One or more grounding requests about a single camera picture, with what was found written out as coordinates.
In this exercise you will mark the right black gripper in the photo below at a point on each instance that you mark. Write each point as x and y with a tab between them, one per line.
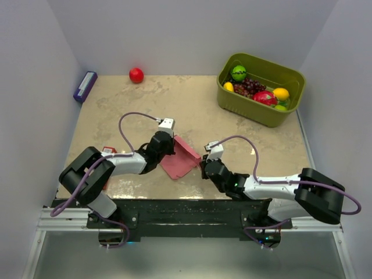
202	164

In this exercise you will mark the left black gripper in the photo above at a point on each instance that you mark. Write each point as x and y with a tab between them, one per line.
170	150

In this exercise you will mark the pink paper box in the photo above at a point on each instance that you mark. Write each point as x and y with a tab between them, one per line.
182	162

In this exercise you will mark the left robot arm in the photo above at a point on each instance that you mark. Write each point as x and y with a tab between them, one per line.
87	175

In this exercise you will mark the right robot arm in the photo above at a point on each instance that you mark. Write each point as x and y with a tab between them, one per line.
308	193

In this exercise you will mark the red box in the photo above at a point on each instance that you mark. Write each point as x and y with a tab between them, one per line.
108	149

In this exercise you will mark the purple box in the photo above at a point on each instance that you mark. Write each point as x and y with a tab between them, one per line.
85	86

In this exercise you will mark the red apple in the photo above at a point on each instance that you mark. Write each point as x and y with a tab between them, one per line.
136	75

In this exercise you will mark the small yellow lemon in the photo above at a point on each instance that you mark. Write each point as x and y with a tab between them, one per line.
228	86

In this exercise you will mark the purple grapes bunch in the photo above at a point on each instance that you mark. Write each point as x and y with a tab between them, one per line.
248	87

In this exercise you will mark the red dragon fruit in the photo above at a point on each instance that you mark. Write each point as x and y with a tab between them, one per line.
266	98

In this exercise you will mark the small green fruit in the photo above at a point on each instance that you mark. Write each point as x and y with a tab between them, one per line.
281	108

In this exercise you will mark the green plastic basket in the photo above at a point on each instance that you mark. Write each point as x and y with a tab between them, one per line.
269	74

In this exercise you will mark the yellow orange fruit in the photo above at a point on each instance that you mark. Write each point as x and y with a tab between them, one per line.
281	94

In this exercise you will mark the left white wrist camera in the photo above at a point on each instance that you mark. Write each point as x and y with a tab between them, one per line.
167	125

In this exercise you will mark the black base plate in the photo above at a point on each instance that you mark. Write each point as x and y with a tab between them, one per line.
135	219

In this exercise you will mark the aluminium frame rail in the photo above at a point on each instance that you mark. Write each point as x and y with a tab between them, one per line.
64	247

